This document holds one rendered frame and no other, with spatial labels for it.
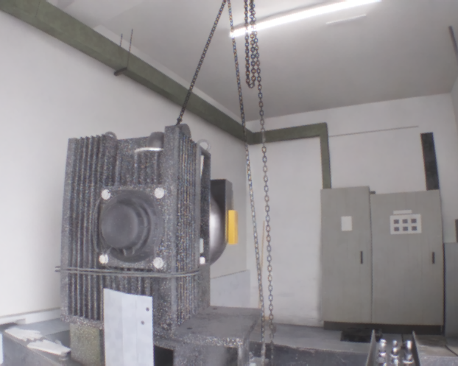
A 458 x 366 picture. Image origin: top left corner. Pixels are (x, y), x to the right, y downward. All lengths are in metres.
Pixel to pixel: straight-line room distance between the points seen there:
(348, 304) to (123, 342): 3.30
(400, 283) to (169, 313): 3.16
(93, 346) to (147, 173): 0.73
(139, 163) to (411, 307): 3.43
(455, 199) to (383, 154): 1.03
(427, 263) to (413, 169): 1.14
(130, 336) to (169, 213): 0.41
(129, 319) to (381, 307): 3.35
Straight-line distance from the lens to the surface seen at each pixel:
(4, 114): 2.14
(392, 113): 4.36
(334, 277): 3.96
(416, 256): 3.90
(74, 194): 1.34
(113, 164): 1.23
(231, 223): 1.49
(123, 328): 0.96
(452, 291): 4.00
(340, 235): 3.91
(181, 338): 1.11
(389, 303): 3.96
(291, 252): 4.30
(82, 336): 1.44
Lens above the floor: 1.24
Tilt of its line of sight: 9 degrees up
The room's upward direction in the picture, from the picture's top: straight up
